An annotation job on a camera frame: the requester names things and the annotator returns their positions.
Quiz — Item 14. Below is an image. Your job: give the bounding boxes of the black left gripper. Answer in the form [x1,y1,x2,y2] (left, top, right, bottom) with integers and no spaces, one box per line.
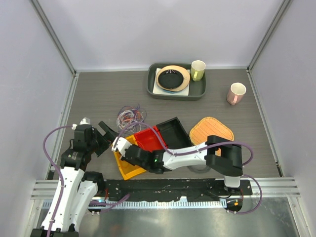
[87,121,119,157]

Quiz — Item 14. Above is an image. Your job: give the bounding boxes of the orange cable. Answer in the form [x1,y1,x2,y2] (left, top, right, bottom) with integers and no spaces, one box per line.
[116,110,146,171]

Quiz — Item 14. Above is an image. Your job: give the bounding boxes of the purple cable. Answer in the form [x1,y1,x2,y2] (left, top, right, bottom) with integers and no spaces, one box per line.
[116,103,148,136]

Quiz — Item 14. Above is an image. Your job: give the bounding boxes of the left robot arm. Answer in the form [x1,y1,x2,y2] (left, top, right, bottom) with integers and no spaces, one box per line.
[31,118,118,237]

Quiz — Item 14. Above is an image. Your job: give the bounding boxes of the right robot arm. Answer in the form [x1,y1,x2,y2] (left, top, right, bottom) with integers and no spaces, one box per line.
[114,135,243,195]

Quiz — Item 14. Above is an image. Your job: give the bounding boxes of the red plastic bin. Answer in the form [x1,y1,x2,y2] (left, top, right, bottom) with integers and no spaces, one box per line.
[134,128,164,152]

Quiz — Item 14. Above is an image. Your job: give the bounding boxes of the yellow plastic bin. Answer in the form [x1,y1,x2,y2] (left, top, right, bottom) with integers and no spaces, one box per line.
[112,135,146,181]

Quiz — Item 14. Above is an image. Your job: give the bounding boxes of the black plastic bin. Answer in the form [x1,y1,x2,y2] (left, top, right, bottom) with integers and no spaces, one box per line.
[156,117,192,149]

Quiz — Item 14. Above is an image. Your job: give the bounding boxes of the woven orange basket tray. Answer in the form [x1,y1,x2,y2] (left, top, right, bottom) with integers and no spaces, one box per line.
[189,117,235,145]

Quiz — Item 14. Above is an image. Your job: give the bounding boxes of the white paper sheet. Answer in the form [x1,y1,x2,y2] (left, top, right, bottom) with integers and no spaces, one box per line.
[153,68,189,96]

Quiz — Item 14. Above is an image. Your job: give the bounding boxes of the blue plate under plate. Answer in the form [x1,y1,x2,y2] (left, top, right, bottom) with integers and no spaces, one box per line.
[163,89,178,93]

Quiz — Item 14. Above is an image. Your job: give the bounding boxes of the dark green tray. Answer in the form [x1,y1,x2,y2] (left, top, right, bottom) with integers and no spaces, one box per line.
[147,63,206,101]

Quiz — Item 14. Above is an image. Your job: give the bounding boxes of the tan rimmed black plate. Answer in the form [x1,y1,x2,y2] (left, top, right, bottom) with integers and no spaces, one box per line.
[156,65,191,91]

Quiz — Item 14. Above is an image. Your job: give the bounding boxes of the green mug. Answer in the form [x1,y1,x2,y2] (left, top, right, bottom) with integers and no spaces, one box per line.
[190,60,206,81]

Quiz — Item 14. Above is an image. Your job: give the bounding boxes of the pink mug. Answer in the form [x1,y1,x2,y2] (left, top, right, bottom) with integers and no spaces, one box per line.
[227,82,247,105]

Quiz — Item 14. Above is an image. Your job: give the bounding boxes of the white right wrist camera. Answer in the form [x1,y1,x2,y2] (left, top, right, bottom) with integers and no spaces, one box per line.
[111,137,132,159]

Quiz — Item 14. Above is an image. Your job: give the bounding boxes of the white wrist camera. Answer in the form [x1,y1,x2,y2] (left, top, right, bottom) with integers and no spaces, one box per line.
[72,117,91,130]
[111,137,132,159]

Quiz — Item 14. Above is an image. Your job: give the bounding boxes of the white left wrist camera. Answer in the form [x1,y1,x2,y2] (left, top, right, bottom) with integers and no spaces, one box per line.
[72,117,91,130]

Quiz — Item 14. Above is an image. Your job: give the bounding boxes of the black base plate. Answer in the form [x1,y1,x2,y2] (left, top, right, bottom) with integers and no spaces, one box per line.
[105,178,253,202]

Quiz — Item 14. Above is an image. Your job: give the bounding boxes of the purple left arm hose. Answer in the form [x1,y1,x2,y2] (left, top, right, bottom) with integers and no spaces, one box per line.
[43,125,130,237]

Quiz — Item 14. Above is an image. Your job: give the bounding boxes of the grey coiled cable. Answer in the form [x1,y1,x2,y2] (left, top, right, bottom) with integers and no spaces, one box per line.
[187,165,212,174]

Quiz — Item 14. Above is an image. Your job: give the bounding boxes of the aluminium front rail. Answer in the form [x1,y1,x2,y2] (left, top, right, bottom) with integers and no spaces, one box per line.
[31,179,302,210]

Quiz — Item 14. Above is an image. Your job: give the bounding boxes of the aluminium frame post left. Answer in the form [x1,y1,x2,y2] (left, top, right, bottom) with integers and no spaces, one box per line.
[29,0,77,76]

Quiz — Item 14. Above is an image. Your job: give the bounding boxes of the aluminium frame post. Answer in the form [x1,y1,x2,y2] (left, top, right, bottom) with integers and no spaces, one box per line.
[29,0,77,76]
[247,0,293,72]

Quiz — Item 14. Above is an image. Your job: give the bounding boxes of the aluminium frame post right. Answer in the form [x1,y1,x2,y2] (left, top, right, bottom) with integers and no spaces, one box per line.
[247,0,293,72]

